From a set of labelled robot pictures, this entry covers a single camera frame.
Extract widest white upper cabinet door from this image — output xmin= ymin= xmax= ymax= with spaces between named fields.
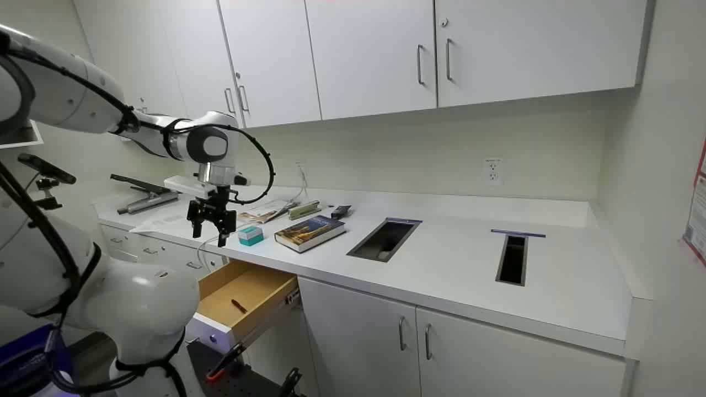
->
xmin=433 ymin=0 xmax=654 ymax=111

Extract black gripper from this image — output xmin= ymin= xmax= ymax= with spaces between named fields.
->
xmin=186 ymin=185 xmax=238 ymax=250

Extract narrow countertop slot opening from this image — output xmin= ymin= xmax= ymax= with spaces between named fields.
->
xmin=495 ymin=235 xmax=530 ymax=290

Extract wooden drawer with white front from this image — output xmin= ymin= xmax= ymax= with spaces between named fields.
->
xmin=193 ymin=260 xmax=302 ymax=354

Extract black camera on stand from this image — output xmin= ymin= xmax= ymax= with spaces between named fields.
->
xmin=16 ymin=150 xmax=79 ymax=217

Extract square steel countertop opening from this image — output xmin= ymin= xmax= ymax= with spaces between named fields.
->
xmin=345 ymin=217 xmax=423 ymax=265

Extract small teal box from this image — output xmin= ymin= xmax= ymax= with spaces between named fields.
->
xmin=236 ymin=222 xmax=268 ymax=250

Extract white wall outlet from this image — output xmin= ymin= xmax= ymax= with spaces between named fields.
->
xmin=481 ymin=154 xmax=508 ymax=187

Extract white drawer base cabinet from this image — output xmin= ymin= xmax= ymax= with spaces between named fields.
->
xmin=97 ymin=221 xmax=229 ymax=277

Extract white lower cabinet door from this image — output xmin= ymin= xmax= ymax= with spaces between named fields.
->
xmin=415 ymin=307 xmax=631 ymax=397
xmin=297 ymin=277 xmax=423 ymax=397

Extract stack of papers and pens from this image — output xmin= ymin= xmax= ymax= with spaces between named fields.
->
xmin=238 ymin=199 xmax=305 ymax=228

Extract white wall shelf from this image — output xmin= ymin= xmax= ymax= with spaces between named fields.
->
xmin=0 ymin=120 xmax=47 ymax=154

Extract red and black clamp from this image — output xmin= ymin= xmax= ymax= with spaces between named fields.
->
xmin=203 ymin=339 xmax=249 ymax=386

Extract blue strip label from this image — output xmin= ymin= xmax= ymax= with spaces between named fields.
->
xmin=490 ymin=228 xmax=549 ymax=240

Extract grey metal tube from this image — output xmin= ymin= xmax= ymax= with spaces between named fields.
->
xmin=115 ymin=190 xmax=183 ymax=219

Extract dark metal bar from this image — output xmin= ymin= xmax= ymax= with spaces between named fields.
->
xmin=109 ymin=173 xmax=176 ymax=196

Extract flat grey-green item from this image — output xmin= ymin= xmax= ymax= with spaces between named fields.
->
xmin=286 ymin=199 xmax=324 ymax=222

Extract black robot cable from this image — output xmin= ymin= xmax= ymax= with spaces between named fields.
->
xmin=218 ymin=122 xmax=278 ymax=207

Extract hardcover book with dark cover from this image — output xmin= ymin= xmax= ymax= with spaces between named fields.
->
xmin=272 ymin=215 xmax=349 ymax=256

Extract blue bin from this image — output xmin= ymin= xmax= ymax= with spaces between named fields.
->
xmin=0 ymin=322 xmax=76 ymax=397

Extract thin white cable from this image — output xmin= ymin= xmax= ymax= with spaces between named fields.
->
xmin=295 ymin=161 xmax=311 ymax=205

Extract black platform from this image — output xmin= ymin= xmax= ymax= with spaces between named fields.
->
xmin=186 ymin=339 xmax=297 ymax=397

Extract red-bordered wall poster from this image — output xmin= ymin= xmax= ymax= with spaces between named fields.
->
xmin=680 ymin=142 xmax=706 ymax=270

